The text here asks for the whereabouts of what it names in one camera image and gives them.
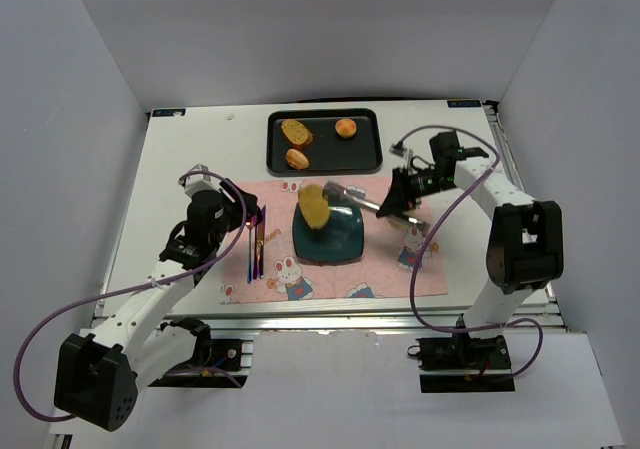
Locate metal serving tongs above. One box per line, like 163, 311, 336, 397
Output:
323, 181, 430, 232

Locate toast slice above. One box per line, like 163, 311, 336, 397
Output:
298, 184, 331, 230

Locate sesame bun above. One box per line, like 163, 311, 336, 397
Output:
285, 149, 310, 170

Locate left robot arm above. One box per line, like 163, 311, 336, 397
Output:
54, 181, 259, 431

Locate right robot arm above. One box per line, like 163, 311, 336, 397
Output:
376, 125, 564, 365

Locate thick bread slice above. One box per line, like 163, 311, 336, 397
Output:
281, 119, 313, 149

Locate iridescent spoon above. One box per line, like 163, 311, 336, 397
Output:
246, 208, 263, 284

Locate iridescent knife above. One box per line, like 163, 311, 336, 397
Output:
253, 206, 266, 280

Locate pink bunny placemat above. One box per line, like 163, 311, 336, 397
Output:
219, 179, 447, 304

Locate black baking tray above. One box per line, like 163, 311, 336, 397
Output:
266, 108, 383, 177

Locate small round bun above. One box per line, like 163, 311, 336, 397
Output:
335, 118, 357, 139

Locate dark green square plate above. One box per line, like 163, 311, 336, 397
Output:
292, 200, 364, 265

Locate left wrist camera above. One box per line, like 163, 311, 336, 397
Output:
178, 163, 218, 199

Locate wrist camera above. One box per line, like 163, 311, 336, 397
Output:
389, 141, 415, 173
178, 163, 218, 199

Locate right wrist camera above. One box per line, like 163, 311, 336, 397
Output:
389, 141, 415, 173

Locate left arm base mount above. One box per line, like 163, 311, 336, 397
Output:
150, 335, 253, 389

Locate aluminium table frame rail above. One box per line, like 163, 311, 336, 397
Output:
90, 292, 565, 332

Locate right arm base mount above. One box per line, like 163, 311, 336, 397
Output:
407, 334, 515, 394

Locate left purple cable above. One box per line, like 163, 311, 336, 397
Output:
12, 171, 251, 423

